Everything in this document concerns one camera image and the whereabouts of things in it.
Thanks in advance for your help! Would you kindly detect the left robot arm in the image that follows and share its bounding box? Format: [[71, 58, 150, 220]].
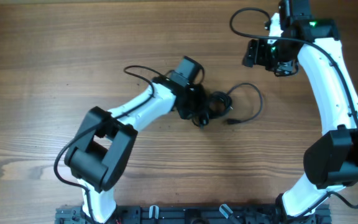
[[61, 57, 206, 223]]

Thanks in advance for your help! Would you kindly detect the left camera black cable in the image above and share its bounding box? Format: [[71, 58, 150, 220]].
[[53, 65, 167, 224]]

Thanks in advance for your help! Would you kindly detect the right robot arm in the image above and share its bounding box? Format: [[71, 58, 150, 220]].
[[242, 1, 358, 223]]

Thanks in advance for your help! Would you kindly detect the right camera black cable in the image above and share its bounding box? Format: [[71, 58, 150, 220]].
[[229, 7, 358, 218]]

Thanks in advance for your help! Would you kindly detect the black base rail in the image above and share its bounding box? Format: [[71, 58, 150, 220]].
[[55, 203, 332, 224]]

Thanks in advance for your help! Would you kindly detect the camera black cable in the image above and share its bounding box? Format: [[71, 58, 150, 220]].
[[229, 7, 358, 218], [53, 65, 167, 224]]

